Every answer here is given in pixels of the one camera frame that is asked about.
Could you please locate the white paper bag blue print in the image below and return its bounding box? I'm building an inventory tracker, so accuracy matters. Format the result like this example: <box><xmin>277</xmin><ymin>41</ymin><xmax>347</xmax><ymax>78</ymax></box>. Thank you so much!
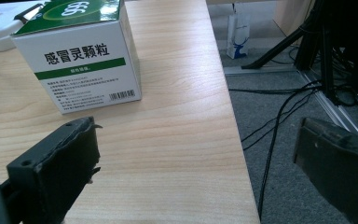
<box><xmin>226</xmin><ymin>3</ymin><xmax>252</xmax><ymax>60</ymax></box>

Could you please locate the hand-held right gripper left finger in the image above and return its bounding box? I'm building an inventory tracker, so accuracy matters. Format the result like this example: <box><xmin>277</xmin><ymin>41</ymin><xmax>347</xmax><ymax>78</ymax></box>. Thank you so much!
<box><xmin>7</xmin><ymin>116</ymin><xmax>103</xmax><ymax>224</ymax></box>

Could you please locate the black cable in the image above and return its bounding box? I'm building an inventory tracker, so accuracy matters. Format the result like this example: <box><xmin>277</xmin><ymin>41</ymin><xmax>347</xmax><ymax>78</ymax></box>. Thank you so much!
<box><xmin>228</xmin><ymin>79</ymin><xmax>324</xmax><ymax>220</ymax></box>

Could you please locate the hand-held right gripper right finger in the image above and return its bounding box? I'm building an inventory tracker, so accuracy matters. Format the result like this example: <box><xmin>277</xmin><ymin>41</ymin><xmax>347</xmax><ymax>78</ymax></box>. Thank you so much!
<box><xmin>293</xmin><ymin>117</ymin><xmax>358</xmax><ymax>224</ymax></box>

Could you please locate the white plastic container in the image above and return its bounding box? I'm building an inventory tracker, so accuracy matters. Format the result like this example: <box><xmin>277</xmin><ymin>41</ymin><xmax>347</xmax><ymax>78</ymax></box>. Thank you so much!
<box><xmin>0</xmin><ymin>1</ymin><xmax>45</xmax><ymax>54</ymax></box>

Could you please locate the silver metal floor rail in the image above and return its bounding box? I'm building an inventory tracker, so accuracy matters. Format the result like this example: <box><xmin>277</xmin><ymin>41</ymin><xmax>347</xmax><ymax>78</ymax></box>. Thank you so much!
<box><xmin>223</xmin><ymin>64</ymin><xmax>358</xmax><ymax>141</ymax></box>

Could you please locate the black metal stand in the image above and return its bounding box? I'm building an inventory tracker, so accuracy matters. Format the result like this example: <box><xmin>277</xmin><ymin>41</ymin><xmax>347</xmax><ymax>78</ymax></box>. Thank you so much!
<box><xmin>241</xmin><ymin>0</ymin><xmax>358</xmax><ymax>110</ymax></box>

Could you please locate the white and green medicine box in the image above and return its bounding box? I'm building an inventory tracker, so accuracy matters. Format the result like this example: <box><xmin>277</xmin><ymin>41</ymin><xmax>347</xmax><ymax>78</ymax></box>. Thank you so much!
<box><xmin>10</xmin><ymin>0</ymin><xmax>143</xmax><ymax>115</ymax></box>

